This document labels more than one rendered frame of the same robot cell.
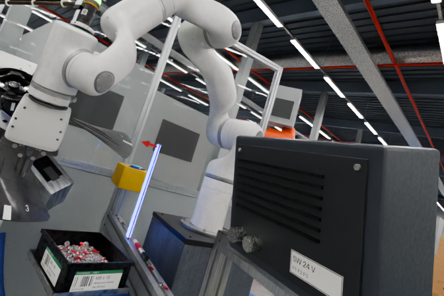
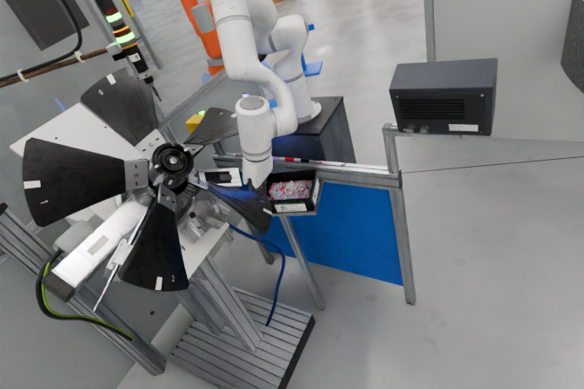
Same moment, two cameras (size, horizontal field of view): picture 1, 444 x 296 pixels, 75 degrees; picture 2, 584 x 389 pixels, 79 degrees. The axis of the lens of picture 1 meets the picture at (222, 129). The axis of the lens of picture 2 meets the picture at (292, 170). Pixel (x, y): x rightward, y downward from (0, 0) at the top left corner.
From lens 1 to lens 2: 84 cm
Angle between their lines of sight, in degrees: 49
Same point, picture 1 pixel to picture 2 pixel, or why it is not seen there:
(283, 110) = not seen: outside the picture
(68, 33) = (264, 115)
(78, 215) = not seen: hidden behind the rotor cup
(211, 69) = (257, 9)
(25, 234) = not seen: hidden behind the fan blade
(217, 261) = (391, 140)
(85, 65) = (289, 122)
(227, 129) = (278, 38)
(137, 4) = (248, 42)
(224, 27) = not seen: outside the picture
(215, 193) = (300, 89)
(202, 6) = not seen: outside the picture
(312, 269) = (461, 127)
